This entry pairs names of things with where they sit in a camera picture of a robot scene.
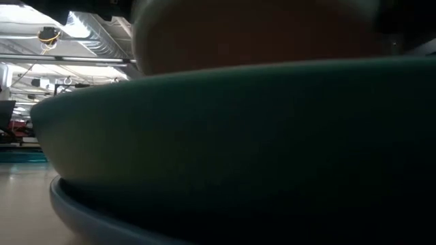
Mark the ceiling light bar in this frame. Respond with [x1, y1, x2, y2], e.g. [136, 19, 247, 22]
[0, 52, 137, 67]

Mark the dark green bowl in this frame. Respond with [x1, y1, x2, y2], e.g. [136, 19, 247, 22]
[29, 56, 436, 245]

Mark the orange round object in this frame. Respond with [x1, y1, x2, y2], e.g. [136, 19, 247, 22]
[131, 0, 386, 76]

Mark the blue plastic plate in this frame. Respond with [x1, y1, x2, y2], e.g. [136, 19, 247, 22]
[49, 175, 205, 245]

